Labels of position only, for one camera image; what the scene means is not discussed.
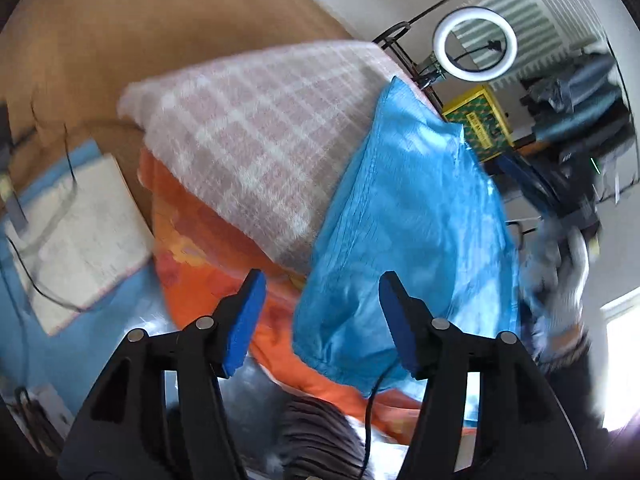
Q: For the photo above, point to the yellow green box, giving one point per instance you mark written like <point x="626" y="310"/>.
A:
<point x="475" y="120"/>

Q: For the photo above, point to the pink plaid blanket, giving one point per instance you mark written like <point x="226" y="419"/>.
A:
<point x="250" y="145"/>

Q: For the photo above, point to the white quilted mat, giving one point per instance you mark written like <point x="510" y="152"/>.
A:
<point x="85" y="240"/>

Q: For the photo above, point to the dark striped cloth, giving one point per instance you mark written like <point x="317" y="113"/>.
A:
<point x="315" y="440"/>

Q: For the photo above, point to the light blue mat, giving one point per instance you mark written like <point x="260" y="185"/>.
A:
<point x="135" y="305"/>

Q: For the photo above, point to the orange floral bedsheet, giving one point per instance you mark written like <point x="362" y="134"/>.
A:
<point x="200" y="260"/>

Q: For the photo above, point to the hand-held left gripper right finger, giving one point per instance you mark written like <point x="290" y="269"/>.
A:
<point x="400" y="330"/>

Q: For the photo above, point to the person's right hand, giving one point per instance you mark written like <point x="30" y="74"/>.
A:
<point x="570" y="290"/>

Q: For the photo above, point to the blue garment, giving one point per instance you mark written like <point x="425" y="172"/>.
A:
<point x="410" y="200"/>

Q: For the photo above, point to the window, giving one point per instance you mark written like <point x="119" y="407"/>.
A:
<point x="625" y="360"/>

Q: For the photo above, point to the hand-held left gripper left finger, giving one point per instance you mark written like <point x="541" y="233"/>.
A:
<point x="245" y="320"/>

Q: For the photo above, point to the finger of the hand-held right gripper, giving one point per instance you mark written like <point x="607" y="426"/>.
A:
<point x="525" y="177"/>

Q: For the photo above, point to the green striped wall cloth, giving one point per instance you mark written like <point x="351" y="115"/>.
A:
<point x="545" y="10"/>

